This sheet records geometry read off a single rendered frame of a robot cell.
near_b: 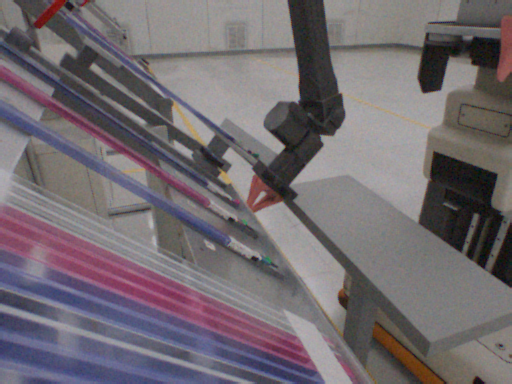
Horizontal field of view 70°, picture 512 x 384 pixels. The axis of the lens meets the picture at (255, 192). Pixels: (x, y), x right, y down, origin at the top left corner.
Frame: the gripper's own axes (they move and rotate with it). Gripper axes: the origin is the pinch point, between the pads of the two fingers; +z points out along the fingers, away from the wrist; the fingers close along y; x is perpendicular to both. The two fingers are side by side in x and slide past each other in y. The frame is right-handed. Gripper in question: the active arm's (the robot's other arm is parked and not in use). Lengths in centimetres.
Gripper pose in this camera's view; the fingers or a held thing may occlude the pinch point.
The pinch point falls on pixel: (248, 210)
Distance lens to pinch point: 74.7
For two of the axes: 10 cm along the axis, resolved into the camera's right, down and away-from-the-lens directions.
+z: -6.5, 7.5, 1.1
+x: 6.8, 5.0, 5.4
